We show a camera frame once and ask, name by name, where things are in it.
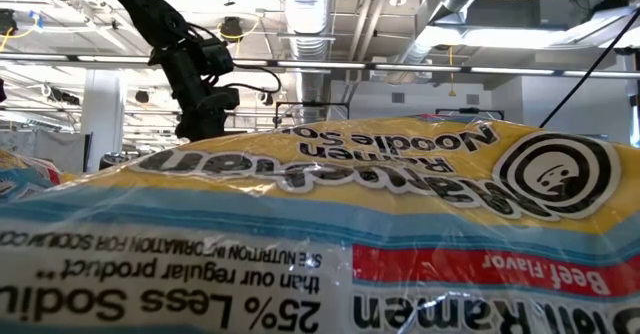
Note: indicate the bright ceiling light panel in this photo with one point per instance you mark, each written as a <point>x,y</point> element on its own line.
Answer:
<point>505,38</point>

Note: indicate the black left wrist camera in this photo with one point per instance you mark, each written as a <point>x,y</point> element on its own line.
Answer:
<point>217,56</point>

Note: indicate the silver ribbed ventilation duct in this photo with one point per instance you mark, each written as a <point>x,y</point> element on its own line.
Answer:
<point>307,14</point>

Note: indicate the grey wall vent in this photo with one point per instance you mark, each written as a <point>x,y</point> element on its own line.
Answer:
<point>397,97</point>
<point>472,99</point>

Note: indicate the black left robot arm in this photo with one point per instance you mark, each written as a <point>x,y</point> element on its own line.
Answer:
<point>145,14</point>

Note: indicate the white pillar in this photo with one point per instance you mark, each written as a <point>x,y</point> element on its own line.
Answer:
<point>102,134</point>

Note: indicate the blue Maruchan beef ramen packet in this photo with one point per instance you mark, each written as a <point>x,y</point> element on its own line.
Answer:
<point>22,181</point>
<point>320,214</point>

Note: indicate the black ceiling spotlight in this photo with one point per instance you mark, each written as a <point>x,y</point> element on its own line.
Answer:
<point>267,98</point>
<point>142,96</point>
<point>65,97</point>

